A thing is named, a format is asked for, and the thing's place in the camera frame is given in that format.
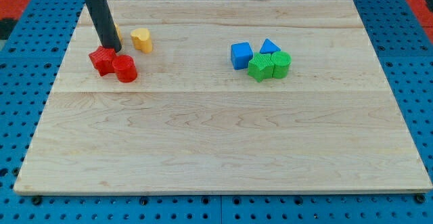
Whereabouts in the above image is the green star block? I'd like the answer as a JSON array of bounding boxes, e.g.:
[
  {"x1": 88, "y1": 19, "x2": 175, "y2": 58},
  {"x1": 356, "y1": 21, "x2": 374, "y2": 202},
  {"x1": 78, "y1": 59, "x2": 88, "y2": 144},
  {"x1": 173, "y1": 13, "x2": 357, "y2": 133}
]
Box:
[{"x1": 248, "y1": 53, "x2": 274, "y2": 83}]

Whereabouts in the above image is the red cylinder block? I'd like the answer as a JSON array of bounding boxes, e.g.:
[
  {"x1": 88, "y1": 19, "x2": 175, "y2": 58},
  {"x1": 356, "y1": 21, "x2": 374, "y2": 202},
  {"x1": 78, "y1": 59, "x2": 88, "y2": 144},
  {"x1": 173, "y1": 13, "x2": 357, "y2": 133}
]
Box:
[{"x1": 112, "y1": 55, "x2": 137, "y2": 83}]

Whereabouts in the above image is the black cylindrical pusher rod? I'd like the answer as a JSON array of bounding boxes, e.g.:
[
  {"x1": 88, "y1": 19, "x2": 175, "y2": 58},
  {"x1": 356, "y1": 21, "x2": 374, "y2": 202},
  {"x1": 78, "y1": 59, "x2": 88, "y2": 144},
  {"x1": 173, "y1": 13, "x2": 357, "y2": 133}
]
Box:
[{"x1": 85, "y1": 0, "x2": 122, "y2": 52}]

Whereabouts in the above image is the yellow block behind rod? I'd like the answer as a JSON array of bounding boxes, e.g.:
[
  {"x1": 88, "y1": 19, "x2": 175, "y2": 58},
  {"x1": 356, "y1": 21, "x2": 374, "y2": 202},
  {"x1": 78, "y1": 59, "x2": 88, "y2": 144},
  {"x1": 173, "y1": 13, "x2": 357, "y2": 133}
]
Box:
[{"x1": 114, "y1": 23, "x2": 123, "y2": 43}]

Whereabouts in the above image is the yellow heart block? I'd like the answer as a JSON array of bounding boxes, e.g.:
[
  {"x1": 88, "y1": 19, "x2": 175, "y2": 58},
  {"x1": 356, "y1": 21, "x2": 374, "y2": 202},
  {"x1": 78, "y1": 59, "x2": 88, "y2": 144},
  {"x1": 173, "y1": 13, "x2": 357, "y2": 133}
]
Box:
[{"x1": 131, "y1": 28, "x2": 153, "y2": 53}]

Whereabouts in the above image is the green cylinder block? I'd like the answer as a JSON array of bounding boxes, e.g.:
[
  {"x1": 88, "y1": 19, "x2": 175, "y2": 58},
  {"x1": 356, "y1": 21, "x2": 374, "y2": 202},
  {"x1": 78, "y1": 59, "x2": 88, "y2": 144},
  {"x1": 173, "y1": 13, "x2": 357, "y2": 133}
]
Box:
[{"x1": 271, "y1": 51, "x2": 292, "y2": 79}]

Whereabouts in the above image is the blue triangle block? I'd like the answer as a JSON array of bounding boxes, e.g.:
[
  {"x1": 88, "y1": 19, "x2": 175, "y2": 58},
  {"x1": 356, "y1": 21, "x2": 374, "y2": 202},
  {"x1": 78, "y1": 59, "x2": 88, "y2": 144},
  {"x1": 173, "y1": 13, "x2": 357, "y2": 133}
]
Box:
[{"x1": 259, "y1": 39, "x2": 281, "y2": 54}]

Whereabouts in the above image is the red star block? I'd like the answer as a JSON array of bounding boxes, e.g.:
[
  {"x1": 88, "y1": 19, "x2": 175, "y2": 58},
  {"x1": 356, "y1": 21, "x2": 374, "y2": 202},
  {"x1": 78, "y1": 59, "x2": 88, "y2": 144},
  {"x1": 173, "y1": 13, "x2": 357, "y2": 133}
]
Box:
[{"x1": 89, "y1": 46, "x2": 116, "y2": 76}]

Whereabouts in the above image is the wooden board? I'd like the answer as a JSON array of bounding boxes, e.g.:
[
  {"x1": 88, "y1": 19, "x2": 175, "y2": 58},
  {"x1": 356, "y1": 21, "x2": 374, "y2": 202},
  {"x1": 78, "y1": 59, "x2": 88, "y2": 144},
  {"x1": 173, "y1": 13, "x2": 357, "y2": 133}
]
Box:
[{"x1": 14, "y1": 0, "x2": 432, "y2": 196}]

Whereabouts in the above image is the blue cube block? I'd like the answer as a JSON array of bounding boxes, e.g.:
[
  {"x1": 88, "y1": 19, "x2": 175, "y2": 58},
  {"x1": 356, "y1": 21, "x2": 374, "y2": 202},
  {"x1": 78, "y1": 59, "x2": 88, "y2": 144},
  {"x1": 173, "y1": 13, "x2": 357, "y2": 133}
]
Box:
[{"x1": 231, "y1": 42, "x2": 253, "y2": 70}]

